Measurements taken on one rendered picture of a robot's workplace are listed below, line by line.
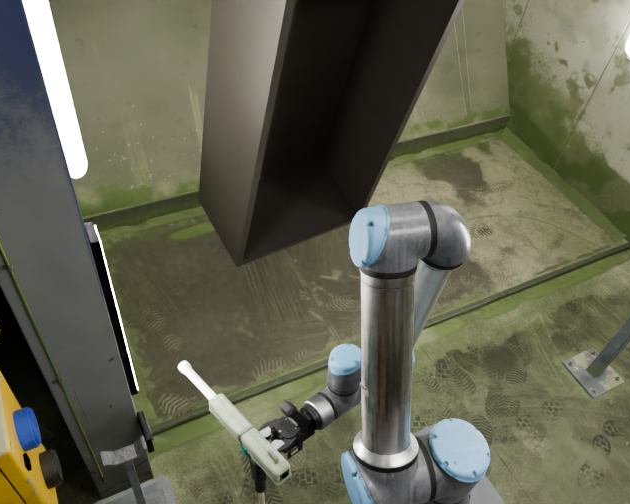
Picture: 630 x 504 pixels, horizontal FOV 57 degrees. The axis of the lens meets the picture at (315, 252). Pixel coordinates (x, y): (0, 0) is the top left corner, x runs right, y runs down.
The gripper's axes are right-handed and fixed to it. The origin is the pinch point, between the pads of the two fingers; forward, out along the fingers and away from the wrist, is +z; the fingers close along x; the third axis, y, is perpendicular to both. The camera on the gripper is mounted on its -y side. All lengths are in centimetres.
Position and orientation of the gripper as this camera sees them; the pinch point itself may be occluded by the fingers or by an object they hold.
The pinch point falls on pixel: (252, 452)
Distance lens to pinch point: 157.2
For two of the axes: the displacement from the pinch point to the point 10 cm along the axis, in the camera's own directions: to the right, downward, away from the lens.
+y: 0.0, 8.3, 5.6
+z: -7.5, 3.7, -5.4
